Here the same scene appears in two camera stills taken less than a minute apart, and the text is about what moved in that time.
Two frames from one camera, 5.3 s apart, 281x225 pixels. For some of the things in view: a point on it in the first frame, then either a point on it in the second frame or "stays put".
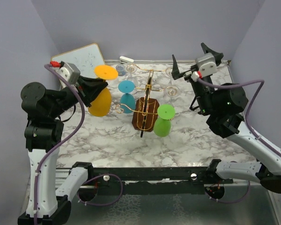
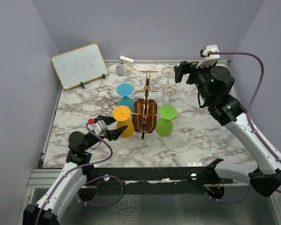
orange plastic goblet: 101,106 -> 122,114
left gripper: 88,88 -> 114,133
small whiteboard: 88,58 stays put
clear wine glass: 172,91 stays put
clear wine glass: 131,69 -> 128,71
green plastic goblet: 162,126 stays put
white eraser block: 123,59 stays put
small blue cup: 120,68 stays put
